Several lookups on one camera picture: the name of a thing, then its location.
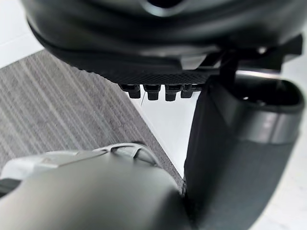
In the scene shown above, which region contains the silver robot leg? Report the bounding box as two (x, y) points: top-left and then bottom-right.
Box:
(0, 161), (187, 230)

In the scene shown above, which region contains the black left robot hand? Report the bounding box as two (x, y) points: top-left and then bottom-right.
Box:
(20, 0), (307, 230)

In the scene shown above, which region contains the grey robot foot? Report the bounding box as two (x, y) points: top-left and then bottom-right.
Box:
(0, 143), (158, 184)

